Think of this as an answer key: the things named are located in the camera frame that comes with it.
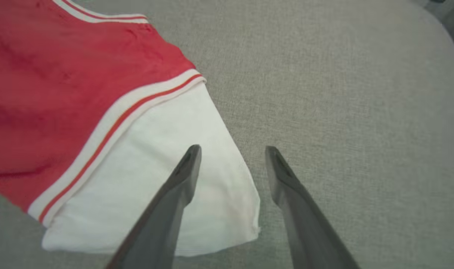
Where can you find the grey fabric sofa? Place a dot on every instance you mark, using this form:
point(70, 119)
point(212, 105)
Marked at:
point(342, 93)

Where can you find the red and white t-shirt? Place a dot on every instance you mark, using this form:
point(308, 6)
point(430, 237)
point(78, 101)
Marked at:
point(62, 93)

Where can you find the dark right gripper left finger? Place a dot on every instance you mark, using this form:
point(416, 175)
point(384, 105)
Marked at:
point(163, 224)

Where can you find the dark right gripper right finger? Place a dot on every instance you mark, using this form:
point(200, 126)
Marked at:
point(309, 231)

